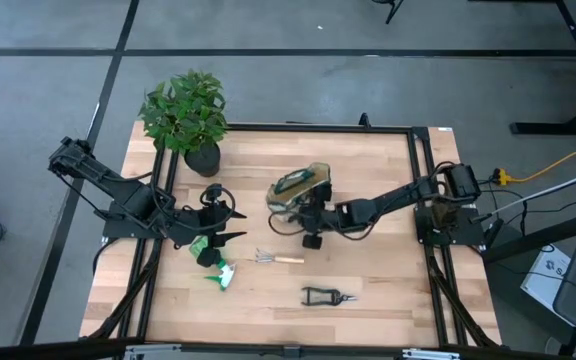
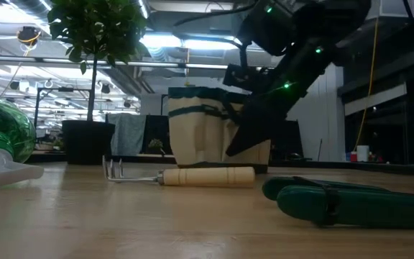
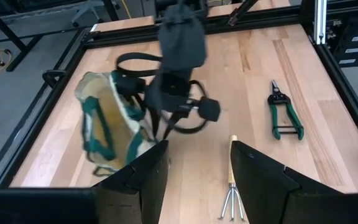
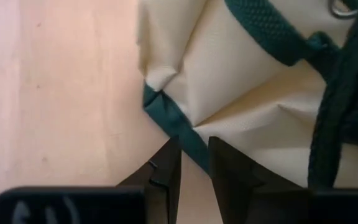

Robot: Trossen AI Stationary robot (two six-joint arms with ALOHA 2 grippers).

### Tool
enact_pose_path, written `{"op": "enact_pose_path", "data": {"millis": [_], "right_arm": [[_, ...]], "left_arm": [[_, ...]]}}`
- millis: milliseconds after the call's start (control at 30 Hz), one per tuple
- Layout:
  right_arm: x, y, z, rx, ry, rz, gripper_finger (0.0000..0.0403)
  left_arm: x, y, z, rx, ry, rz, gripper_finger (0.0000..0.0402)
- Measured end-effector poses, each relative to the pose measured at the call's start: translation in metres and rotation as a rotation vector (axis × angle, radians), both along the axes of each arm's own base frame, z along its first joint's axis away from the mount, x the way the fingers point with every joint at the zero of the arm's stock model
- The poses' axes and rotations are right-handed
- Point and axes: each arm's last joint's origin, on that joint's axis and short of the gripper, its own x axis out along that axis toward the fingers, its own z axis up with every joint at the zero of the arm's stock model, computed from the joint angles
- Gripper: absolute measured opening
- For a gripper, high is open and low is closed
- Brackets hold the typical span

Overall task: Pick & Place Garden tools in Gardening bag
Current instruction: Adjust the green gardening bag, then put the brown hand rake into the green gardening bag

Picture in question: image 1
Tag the beige green-trimmed gardening bag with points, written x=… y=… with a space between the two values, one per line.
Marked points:
x=298 y=177

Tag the black chair leg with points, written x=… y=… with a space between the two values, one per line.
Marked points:
x=393 y=11

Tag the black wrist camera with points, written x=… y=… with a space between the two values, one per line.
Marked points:
x=324 y=192
x=213 y=192

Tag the green spray bottle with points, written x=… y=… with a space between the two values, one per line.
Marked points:
x=225 y=272

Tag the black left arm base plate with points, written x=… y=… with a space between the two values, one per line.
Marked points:
x=118 y=230

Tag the black rig beam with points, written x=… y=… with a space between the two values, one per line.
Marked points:
x=43 y=350

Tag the green leafy plant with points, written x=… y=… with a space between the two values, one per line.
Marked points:
x=183 y=110

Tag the silver metal bracket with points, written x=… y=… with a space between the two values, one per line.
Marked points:
x=153 y=352
x=430 y=355

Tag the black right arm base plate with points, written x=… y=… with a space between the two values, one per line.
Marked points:
x=468 y=236

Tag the black slanted desk beam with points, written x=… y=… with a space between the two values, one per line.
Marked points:
x=543 y=235

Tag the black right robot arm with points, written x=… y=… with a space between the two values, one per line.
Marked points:
x=398 y=197

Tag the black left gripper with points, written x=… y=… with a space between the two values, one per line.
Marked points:
x=205 y=225

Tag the black aluminium table frame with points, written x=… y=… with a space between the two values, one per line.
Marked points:
x=318 y=128

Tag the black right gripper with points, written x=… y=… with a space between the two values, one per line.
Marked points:
x=323 y=215

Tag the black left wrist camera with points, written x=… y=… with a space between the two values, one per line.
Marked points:
x=213 y=192

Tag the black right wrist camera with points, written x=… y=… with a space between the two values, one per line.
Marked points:
x=324 y=192

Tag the small black camera stand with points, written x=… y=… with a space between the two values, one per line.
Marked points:
x=364 y=120

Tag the white cardboard box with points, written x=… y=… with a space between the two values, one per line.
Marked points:
x=543 y=285

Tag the black desk frame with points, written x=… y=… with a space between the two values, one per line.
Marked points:
x=543 y=128

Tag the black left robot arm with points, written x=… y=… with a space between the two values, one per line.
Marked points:
x=128 y=195

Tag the black plant pot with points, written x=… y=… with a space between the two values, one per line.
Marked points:
x=203 y=161

